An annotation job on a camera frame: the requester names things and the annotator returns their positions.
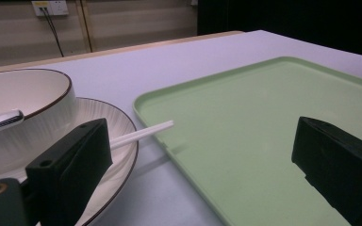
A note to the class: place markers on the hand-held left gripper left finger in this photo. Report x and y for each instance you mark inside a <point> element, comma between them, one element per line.
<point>70,163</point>

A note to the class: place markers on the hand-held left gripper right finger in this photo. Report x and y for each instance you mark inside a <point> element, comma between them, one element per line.
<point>342,166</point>

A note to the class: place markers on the white plate with dark rim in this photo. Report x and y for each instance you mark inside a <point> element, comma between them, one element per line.
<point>119,125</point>

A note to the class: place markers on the white chopstick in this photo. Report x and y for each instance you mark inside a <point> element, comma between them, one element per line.
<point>138,137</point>
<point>144,131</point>

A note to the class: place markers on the white ceramic spoon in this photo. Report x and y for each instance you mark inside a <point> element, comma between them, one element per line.
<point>4,121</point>

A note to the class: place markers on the white bowl with dark rim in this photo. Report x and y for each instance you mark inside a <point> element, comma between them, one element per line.
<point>28,94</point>

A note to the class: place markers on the green plastic tray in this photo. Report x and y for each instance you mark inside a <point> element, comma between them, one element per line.
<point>248,125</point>

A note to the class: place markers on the black curtain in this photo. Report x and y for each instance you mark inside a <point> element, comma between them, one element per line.
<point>295,22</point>

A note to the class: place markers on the wooden wall strip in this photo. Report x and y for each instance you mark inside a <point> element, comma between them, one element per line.
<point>85,25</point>

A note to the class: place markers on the white wall socket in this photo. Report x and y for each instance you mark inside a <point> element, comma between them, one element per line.
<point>55,7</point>

